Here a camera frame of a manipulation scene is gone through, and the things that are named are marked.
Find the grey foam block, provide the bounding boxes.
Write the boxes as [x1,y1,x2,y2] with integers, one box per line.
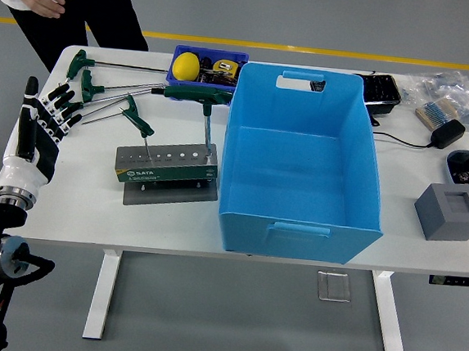
[412,179,469,245]

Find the black power adapter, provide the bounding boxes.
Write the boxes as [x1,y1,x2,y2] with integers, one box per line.
[428,116,467,153]

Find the yellow tape measure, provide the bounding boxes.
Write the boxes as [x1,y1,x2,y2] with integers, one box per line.
[212,57,246,81]

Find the large green T-handle hex key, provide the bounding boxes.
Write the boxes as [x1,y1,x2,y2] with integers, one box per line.
[145,81,236,162]

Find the green grey hex key stand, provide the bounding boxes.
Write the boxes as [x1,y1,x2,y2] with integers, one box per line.
[110,135,224,214]

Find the small blue parts bin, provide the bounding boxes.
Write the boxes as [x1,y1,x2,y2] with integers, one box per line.
[163,43,251,108]

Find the metal floor socket plate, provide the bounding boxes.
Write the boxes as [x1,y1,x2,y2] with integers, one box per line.
[315,269,354,304]

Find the large blue plastic box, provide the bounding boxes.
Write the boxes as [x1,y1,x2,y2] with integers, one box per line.
[214,60,399,268]

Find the table height control panel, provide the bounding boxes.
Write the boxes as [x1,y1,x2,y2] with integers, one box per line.
[428,274,469,289]

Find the black adapter cord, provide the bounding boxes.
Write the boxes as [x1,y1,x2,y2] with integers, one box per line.
[371,131,434,150]

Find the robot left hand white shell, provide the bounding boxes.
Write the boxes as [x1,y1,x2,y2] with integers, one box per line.
[0,74,87,198]

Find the resistor strip bundle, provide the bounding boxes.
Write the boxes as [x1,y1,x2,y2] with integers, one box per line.
[413,94,462,133]

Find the clear bags of components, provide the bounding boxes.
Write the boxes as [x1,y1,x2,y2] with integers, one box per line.
[397,65,469,133]

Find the white table leg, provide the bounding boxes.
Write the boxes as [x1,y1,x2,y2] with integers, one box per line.
[364,269,414,351]
[81,246,124,342]

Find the black plastic tray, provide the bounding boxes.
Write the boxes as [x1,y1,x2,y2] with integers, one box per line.
[349,70,404,119]

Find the dark assorted hardware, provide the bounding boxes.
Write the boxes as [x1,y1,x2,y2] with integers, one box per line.
[196,56,241,88]

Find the person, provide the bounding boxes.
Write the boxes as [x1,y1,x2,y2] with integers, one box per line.
[0,0,155,82]

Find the yellow ball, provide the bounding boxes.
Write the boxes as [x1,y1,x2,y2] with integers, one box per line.
[170,50,202,83]

